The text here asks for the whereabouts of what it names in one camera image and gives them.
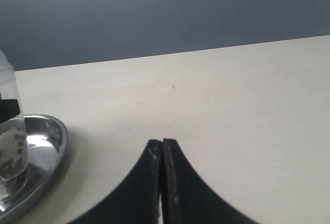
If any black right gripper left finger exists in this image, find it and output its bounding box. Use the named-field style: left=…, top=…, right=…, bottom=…
left=71, top=140, right=162, bottom=224

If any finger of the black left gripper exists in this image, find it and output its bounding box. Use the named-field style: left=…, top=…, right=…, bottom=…
left=1, top=92, right=20, bottom=124

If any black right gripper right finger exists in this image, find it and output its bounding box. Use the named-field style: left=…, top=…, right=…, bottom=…
left=161, top=139, right=255, bottom=224

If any clear plastic shaker bottle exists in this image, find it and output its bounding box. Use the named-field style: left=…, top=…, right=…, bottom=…
left=1, top=52, right=28, bottom=199

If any round stainless steel plate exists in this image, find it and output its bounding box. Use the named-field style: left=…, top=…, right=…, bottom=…
left=1, top=114, right=68, bottom=223

